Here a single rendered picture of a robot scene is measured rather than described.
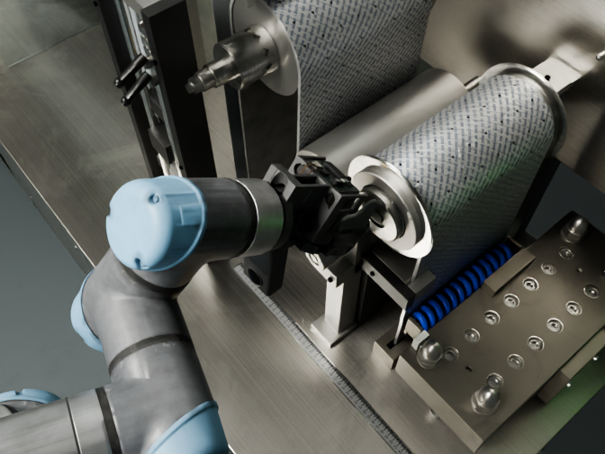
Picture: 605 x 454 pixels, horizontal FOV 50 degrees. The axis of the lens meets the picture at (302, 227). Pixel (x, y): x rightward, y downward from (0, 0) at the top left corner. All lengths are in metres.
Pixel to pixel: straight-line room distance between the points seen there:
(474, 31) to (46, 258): 1.73
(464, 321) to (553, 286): 0.16
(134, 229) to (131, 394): 0.13
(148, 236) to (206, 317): 0.62
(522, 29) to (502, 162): 0.23
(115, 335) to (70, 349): 1.62
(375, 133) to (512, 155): 0.19
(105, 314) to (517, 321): 0.63
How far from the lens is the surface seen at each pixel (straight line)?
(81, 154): 1.39
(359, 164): 0.80
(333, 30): 0.84
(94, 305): 0.61
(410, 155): 0.78
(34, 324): 2.27
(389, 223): 0.78
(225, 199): 0.55
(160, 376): 0.54
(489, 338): 0.99
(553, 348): 1.02
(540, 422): 1.11
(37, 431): 0.54
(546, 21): 0.96
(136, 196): 0.52
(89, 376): 2.14
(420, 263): 0.84
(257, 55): 0.83
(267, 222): 0.59
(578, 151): 1.03
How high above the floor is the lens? 1.90
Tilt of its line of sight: 56 degrees down
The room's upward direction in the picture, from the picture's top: straight up
